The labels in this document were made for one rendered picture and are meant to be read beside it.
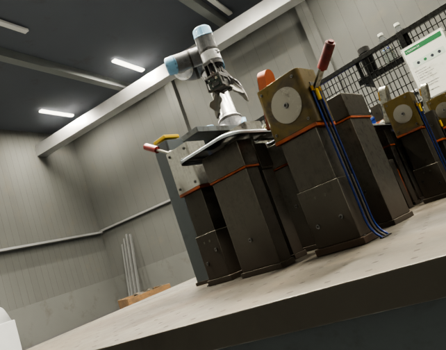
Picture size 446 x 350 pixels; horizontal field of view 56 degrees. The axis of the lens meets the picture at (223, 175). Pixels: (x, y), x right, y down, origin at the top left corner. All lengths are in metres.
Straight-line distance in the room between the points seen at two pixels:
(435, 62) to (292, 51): 9.53
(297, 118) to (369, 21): 10.74
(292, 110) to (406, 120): 0.66
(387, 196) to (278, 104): 0.35
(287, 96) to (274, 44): 11.23
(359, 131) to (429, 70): 1.45
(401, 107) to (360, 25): 10.14
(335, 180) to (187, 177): 0.41
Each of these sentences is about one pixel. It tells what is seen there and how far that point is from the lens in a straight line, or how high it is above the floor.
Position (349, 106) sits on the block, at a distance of 1.05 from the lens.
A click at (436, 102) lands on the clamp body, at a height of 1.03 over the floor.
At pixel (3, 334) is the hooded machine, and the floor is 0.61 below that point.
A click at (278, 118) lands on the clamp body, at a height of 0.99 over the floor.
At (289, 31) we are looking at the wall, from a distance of 12.04.
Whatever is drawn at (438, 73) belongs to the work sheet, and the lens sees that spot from 2.45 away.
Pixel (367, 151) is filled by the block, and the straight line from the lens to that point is 1.04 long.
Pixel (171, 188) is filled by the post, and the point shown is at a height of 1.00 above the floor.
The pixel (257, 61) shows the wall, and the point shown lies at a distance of 12.16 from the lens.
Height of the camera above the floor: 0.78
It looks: 9 degrees up
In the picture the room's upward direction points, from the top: 20 degrees counter-clockwise
